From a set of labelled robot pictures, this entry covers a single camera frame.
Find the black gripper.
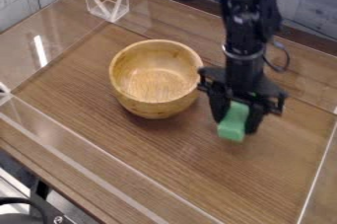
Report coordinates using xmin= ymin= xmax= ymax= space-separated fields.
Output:
xmin=197 ymin=67 xmax=288 ymax=134

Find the black cable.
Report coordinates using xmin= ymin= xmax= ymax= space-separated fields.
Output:
xmin=0 ymin=196 xmax=45 ymax=224

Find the black table leg bracket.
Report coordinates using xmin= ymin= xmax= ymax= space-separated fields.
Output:
xmin=29 ymin=180 xmax=76 ymax=224

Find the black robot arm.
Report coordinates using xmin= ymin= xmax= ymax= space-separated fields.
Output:
xmin=181 ymin=0 xmax=286 ymax=134

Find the wooden bowl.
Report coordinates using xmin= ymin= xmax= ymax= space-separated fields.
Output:
xmin=108 ymin=39 xmax=203 ymax=119

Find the green rectangular stick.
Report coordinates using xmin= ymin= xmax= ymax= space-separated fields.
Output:
xmin=217 ymin=102 xmax=249 ymax=142

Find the clear acrylic enclosure wall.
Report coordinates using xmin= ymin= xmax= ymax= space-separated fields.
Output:
xmin=0 ymin=0 xmax=337 ymax=224

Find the clear acrylic corner bracket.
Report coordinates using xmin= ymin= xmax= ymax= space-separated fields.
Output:
xmin=84 ymin=0 xmax=129 ymax=23

